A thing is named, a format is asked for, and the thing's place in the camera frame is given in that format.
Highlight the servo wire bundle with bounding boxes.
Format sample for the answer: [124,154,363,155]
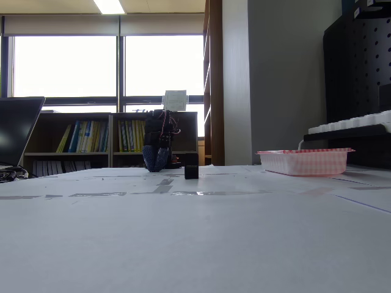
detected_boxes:
[164,111,182,136]

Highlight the small black cube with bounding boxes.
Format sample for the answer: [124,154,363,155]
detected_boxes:
[185,153,200,180]

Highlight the low wooden bookshelf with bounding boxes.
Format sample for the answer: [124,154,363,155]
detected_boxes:
[23,111,199,178]

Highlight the white power strip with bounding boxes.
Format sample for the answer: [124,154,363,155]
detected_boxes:
[307,110,391,135]

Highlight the blue spine book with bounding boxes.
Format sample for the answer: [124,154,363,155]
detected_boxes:
[68,120,81,153]

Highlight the beige roller blind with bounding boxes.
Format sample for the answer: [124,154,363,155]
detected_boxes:
[119,13,205,36]
[1,14,120,37]

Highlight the black laptop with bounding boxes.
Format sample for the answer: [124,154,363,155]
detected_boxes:
[0,96,46,172]

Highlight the ceiling light panel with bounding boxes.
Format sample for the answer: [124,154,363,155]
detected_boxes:
[92,0,126,15]

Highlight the black pegboard panel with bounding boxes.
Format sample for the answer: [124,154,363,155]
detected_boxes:
[323,12,391,125]

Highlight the black laptop cables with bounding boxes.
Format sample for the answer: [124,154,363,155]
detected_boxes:
[0,166,31,184]

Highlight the pink checkered tray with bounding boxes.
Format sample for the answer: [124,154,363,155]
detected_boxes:
[256,147,357,177]

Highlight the white paper sign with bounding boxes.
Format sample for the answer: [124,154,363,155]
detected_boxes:
[162,89,189,112]

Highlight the black shelf board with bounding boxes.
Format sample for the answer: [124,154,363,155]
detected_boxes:
[302,123,391,170]

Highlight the leaning yellow book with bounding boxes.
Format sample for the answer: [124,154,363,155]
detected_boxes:
[56,124,72,153]

